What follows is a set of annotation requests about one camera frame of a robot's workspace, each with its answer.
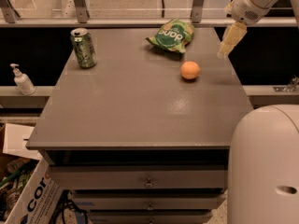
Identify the white cardboard box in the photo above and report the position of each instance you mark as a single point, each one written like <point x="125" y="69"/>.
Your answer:
<point x="41" y="194"/>

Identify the metal railing frame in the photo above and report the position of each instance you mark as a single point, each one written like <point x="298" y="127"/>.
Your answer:
<point x="112" y="13"/>

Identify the white pump bottle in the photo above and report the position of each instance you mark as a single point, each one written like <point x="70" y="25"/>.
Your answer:
<point x="22" y="81"/>

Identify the grey drawer cabinet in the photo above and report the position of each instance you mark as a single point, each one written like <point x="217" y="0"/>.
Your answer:
<point x="135" y="142"/>

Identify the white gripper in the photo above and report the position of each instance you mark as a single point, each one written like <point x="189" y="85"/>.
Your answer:
<point x="245" y="10"/>

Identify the orange fruit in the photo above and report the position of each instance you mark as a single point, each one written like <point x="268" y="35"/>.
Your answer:
<point x="190" y="70"/>

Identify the green soda can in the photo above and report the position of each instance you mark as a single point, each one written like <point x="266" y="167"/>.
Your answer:
<point x="83" y="47"/>

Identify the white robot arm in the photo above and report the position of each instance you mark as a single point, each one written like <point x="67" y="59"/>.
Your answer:
<point x="263" y="168"/>

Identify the green rice chip bag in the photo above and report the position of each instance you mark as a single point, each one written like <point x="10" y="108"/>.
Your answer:
<point x="173" y="36"/>

